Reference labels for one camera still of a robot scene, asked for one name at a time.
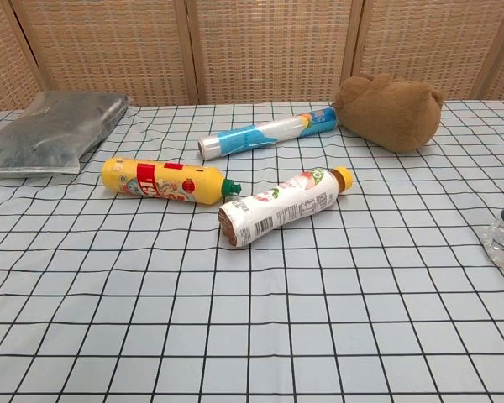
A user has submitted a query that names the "grey plastic zip bag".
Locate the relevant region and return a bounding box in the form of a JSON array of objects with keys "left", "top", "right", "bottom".
[{"left": 0, "top": 91, "right": 132, "bottom": 175}]

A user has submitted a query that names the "white-label brown drink bottle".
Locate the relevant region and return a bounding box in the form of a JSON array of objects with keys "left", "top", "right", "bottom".
[{"left": 218, "top": 165, "right": 355, "bottom": 249}]

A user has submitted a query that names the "woven rattan folding screen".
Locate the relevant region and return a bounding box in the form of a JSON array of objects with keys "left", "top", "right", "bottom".
[{"left": 0, "top": 0, "right": 504, "bottom": 120}]

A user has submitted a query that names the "blue grid tablecloth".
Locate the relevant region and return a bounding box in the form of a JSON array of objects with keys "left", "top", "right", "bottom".
[{"left": 0, "top": 98, "right": 504, "bottom": 403}]

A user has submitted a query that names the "blue-label plastic wrap roll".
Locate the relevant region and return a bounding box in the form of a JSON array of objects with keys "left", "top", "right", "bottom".
[{"left": 198, "top": 106, "right": 340, "bottom": 160}]

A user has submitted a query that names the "yellow red-label squeeze bottle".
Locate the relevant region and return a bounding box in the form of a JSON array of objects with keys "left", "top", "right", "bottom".
[{"left": 101, "top": 156, "right": 243, "bottom": 207}]

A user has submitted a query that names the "brown plush toy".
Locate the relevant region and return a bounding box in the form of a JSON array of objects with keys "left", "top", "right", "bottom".
[{"left": 333, "top": 73, "right": 445, "bottom": 154}]

